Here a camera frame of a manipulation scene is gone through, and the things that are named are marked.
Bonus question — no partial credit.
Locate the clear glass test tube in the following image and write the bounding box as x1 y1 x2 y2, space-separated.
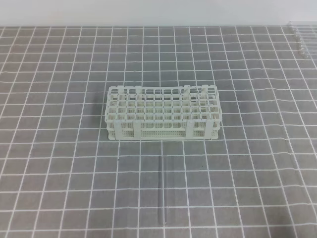
158 141 168 227

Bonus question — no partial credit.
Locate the white plastic test tube rack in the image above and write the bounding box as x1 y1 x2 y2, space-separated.
105 85 222 140

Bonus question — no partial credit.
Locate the grey grid tablecloth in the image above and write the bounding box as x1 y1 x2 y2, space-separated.
0 26 317 238

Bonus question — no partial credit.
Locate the row of spare glass tubes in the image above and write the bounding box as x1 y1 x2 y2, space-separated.
289 21 317 60

